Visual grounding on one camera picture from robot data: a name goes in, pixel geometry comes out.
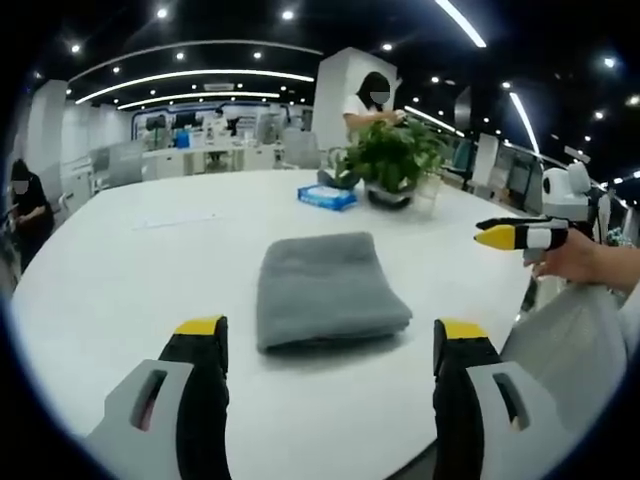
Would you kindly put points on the blue tissue packet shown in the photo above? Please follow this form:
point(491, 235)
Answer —
point(326, 196)

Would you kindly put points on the grey towel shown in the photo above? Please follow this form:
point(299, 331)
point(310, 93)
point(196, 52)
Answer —
point(325, 290)

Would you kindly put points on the green potted plant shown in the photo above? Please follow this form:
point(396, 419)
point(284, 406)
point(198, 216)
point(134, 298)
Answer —
point(395, 155)

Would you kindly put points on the person's right hand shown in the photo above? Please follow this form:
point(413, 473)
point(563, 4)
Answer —
point(570, 262)

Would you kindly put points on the grey mesh chair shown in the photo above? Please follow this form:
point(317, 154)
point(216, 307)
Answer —
point(565, 345)

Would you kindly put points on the clear glass container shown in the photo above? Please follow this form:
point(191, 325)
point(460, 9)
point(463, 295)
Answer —
point(427, 195)

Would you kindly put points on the white office chair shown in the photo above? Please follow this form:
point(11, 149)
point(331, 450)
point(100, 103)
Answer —
point(300, 149)
point(117, 167)

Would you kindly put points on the green office chair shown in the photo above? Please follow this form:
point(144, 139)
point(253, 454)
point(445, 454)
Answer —
point(462, 160)

